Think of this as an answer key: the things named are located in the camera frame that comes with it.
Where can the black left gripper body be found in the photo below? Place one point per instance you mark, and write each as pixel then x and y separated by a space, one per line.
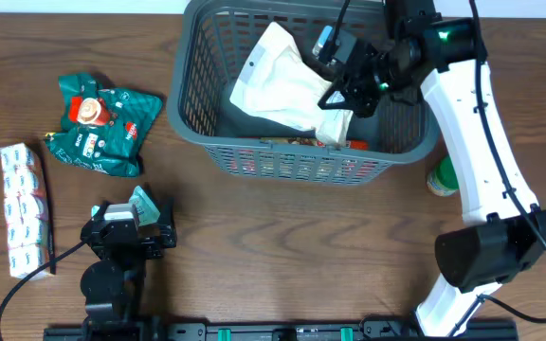
pixel 151 248

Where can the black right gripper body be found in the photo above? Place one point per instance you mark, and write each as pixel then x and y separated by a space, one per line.
pixel 376 79

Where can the white paper pouch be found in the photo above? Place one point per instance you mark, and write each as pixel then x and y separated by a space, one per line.
pixel 277 85

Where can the green lid jar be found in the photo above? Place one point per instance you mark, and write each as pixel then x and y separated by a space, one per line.
pixel 442 180

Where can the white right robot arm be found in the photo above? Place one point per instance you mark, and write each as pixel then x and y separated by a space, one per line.
pixel 443 63

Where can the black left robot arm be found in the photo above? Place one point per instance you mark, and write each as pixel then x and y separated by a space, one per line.
pixel 113 285

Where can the white tissue pack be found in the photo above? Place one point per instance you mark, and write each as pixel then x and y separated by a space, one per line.
pixel 26 210

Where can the small teal packet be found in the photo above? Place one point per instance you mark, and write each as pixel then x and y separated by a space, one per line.
pixel 147 211

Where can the grey plastic basket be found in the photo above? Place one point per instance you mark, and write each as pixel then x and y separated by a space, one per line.
pixel 217 37

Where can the green coffee bag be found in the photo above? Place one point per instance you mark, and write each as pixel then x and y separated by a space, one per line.
pixel 102 129

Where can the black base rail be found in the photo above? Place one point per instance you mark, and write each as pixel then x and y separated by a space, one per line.
pixel 366 330

